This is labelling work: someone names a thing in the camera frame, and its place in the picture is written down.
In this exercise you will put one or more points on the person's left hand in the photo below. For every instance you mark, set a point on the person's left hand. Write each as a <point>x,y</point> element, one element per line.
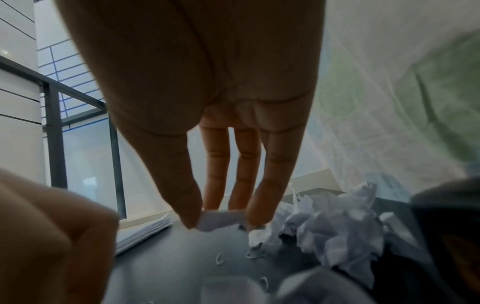
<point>45,237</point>

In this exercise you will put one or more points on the person's right hand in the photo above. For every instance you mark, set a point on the person's right hand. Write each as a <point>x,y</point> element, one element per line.
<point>206,59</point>

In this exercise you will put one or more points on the stack of printed papers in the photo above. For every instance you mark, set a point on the stack of printed papers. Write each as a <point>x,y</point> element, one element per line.
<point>142,234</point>

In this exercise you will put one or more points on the white paper ball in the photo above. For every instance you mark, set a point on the white paper ball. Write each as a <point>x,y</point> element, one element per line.
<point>221,219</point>

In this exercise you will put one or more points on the pile of paper scraps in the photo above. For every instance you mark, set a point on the pile of paper scraps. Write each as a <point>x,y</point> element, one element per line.
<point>337,231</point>

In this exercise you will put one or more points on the black stapler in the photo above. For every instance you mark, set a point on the black stapler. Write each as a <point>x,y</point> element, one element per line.
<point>442,213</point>

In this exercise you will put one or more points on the black table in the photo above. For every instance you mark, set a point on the black table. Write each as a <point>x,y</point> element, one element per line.
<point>168,267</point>

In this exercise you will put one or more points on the bent metal staple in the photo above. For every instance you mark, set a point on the bent metal staple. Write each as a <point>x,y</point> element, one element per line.
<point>252,256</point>
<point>265,282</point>
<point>219,260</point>

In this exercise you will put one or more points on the spotted pastel curtain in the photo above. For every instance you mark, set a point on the spotted pastel curtain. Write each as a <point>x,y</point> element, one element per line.
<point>393,89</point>

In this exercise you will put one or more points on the plain black metal post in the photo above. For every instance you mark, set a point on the plain black metal post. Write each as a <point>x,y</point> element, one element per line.
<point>118,178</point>

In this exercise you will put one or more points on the black post with bracket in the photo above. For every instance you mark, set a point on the black post with bracket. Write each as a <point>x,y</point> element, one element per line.
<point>56,142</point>

